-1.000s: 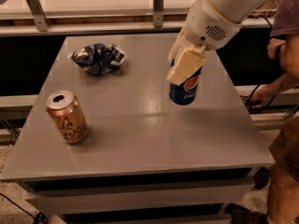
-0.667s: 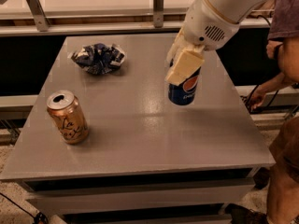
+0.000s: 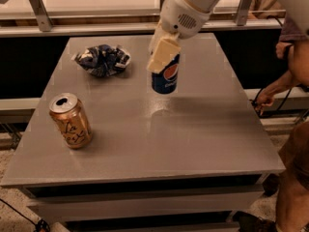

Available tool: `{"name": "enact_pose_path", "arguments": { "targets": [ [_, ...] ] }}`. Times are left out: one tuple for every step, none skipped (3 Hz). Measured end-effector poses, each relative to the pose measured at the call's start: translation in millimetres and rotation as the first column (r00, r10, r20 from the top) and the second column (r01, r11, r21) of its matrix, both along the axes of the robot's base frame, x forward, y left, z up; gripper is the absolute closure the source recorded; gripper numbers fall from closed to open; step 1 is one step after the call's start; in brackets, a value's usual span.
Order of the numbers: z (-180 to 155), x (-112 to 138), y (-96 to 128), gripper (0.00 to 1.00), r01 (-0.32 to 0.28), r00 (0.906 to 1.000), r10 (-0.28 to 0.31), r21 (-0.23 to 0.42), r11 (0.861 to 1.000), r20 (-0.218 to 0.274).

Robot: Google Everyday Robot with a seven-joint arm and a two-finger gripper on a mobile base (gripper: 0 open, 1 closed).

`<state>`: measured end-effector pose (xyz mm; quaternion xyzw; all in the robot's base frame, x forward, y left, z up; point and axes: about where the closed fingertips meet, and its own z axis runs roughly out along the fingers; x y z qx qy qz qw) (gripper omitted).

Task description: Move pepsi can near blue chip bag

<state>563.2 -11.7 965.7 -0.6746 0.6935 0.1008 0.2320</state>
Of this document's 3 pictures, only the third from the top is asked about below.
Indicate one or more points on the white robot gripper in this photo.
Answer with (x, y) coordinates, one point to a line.
(182, 14)

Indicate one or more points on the blue Pepsi can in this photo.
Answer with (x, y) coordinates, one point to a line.
(165, 82)

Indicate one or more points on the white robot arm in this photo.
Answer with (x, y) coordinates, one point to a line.
(297, 10)

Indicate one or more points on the crumpled blue chip bag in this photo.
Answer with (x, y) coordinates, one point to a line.
(103, 60)

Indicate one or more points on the gold LaCroix can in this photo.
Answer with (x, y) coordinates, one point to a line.
(68, 113)

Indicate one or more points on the person's hand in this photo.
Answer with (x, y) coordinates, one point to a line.
(264, 100)

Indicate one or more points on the person in brown shorts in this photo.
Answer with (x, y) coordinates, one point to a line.
(292, 207)

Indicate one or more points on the right metal railing bracket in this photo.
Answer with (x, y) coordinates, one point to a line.
(242, 12)

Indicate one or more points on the left metal railing bracket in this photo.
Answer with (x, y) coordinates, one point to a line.
(41, 15)

